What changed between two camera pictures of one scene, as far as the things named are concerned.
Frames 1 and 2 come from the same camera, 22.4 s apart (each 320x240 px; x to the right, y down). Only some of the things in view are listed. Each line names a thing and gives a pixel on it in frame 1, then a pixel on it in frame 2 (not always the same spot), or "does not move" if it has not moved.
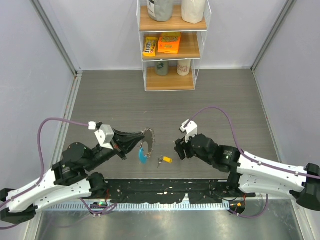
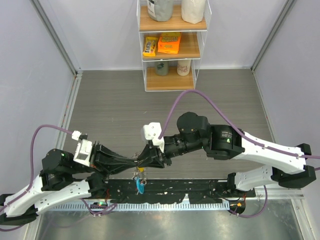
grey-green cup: [161, 68] does not move
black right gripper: [181, 145] → [149, 152]
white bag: [192, 11] does not move
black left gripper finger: [122, 138] → [103, 155]
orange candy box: [169, 42] does not move
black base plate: [172, 190] does not move
